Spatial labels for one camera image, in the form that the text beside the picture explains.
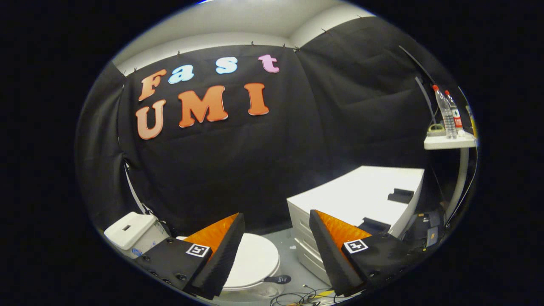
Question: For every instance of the white stand pole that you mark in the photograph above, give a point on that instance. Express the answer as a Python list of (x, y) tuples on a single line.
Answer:
[(132, 191)]

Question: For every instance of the white toilet bowl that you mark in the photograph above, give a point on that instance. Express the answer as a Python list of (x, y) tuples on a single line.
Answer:
[(265, 290)]

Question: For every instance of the black block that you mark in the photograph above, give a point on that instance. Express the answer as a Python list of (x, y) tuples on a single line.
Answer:
[(375, 225), (401, 196)]

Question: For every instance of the red-label plastic bottle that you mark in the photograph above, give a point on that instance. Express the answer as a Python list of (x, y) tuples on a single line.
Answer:
[(455, 117)]

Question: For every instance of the clear red-capped water bottle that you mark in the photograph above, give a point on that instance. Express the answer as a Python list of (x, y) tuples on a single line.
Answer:
[(447, 117)]

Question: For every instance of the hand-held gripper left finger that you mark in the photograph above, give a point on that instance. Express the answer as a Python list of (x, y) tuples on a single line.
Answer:
[(221, 263)]

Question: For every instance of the white drawer cabinet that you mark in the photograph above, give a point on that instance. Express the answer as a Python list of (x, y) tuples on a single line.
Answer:
[(352, 191)]

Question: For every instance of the long black curved rod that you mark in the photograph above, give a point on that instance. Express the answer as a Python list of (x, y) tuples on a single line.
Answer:
[(418, 63)]

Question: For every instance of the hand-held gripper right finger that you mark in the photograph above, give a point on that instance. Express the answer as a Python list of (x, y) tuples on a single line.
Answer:
[(333, 261)]

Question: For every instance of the black backdrop cloth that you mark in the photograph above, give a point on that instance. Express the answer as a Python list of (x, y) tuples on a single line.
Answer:
[(255, 161)]

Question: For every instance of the white side table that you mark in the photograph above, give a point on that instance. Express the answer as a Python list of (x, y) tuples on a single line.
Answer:
[(446, 142)]

